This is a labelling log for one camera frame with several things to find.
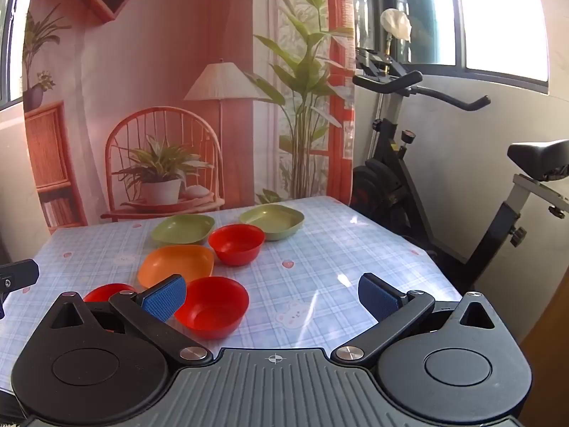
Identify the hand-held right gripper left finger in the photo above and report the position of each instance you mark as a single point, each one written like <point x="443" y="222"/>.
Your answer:
<point x="162" y="299"/>

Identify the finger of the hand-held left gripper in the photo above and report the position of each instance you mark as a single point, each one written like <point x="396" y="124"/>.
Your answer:
<point x="17" y="273"/>

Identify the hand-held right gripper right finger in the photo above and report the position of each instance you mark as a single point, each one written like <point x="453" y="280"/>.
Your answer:
<point x="377" y="297"/>

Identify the orange plate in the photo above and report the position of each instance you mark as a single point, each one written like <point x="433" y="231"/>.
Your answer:
<point x="173" y="264"/>

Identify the red bowl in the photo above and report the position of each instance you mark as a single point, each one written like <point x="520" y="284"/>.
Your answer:
<point x="235" y="243"/>
<point x="213" y="307"/>
<point x="106" y="292"/>

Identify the green plate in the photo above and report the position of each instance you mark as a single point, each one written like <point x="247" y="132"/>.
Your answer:
<point x="271" y="221"/>
<point x="182" y="229"/>

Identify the blue plaid tablecloth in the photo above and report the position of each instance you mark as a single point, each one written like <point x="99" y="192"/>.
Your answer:
<point x="311" y="267"/>

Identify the black exercise bike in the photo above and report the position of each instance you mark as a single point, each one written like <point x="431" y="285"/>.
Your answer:
<point x="391" y="187"/>

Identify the printed room scene backdrop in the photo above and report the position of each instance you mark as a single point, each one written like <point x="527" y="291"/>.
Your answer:
<point x="155" y="75"/>

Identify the narrow window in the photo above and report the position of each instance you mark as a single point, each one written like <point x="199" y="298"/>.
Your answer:
<point x="11" y="31"/>

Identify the white plastic bag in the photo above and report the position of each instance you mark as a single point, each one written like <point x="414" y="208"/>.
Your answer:
<point x="395" y="24"/>

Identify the large window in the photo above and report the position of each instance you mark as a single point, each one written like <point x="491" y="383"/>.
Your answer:
<point x="498" y="13"/>

